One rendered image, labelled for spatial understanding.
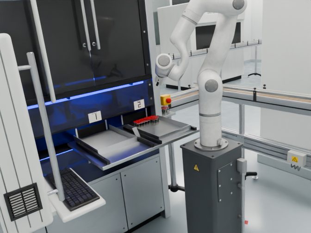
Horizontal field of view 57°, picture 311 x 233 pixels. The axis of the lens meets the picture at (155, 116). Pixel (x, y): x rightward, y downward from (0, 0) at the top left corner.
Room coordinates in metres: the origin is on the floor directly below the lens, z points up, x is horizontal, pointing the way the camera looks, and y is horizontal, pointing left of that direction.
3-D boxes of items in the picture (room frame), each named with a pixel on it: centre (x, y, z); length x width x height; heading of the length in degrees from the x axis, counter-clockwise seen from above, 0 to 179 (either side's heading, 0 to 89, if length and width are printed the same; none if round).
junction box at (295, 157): (1.90, -1.01, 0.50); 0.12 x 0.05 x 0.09; 36
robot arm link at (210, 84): (1.46, -0.30, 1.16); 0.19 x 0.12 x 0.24; 174
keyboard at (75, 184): (1.25, 0.45, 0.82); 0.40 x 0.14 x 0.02; 34
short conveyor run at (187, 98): (2.38, -0.23, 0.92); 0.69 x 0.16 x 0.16; 126
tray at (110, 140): (1.65, 0.33, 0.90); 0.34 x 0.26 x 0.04; 36
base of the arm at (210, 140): (1.49, -0.30, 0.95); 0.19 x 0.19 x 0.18
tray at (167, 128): (1.76, -0.01, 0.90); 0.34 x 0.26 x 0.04; 36
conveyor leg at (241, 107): (2.36, -0.75, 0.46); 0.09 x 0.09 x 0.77; 36
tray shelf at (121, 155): (1.69, 0.15, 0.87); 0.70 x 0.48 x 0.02; 126
